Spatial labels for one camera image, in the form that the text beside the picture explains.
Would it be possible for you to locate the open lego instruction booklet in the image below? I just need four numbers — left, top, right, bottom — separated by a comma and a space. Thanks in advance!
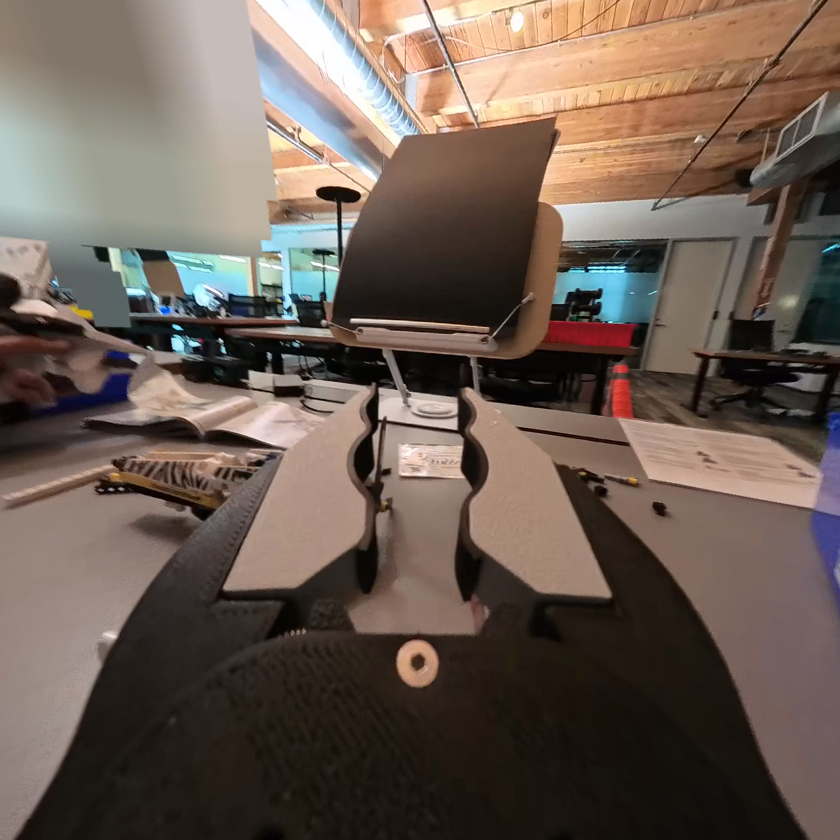
85, 394, 322, 450

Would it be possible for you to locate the red fabric panel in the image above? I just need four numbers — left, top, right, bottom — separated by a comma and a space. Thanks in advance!
545, 320, 639, 347

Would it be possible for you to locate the white door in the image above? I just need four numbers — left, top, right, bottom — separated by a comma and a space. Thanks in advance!
643, 239, 736, 375

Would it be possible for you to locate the blue plastic bin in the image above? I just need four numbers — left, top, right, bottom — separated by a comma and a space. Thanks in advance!
33, 351, 133, 414

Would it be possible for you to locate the orange traffic cone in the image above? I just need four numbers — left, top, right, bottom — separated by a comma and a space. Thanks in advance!
602, 363, 635, 419

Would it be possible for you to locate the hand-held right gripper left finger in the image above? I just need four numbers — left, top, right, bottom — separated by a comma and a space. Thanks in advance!
222, 382, 383, 598

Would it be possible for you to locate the wooden top desk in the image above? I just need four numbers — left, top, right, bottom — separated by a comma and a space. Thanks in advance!
692, 348, 840, 421

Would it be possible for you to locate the small white card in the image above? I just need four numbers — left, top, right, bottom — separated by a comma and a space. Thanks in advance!
398, 444, 466, 479

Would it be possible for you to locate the lego helicopter model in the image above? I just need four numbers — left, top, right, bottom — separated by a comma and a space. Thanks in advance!
2, 448, 284, 521

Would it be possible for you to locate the long black lego beam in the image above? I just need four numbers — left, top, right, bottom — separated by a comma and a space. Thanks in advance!
371, 418, 392, 500

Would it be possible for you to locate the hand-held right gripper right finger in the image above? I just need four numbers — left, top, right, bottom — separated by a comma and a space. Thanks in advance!
458, 387, 614, 602

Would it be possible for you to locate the blue plastic box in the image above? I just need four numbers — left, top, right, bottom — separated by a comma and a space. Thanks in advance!
810, 410, 840, 624

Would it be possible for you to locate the black sheet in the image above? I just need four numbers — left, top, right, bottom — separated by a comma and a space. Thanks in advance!
331, 117, 560, 337

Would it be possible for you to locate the white printed paper sheet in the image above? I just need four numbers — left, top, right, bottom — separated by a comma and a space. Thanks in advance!
618, 418, 824, 509

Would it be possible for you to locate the black office chair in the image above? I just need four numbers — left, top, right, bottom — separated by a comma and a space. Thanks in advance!
712, 319, 802, 411

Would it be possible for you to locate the beige book stand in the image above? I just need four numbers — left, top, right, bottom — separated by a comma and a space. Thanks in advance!
325, 200, 567, 421

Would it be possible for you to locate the black floor lamp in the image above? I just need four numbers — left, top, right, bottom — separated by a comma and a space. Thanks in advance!
316, 185, 362, 296

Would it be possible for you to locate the silver air duct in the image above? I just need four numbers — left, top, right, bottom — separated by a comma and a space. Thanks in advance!
308, 0, 427, 135

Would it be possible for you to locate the ceiling air unit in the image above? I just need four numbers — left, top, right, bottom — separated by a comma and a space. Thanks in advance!
750, 92, 840, 191

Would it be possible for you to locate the person's left hand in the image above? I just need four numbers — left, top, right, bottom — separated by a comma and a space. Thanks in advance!
0, 333, 73, 405

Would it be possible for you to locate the crumpled white plastic bag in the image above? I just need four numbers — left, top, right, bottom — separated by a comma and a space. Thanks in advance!
13, 295, 198, 417

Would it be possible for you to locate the long wooden top table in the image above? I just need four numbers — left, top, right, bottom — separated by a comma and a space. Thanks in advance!
226, 325, 641, 416

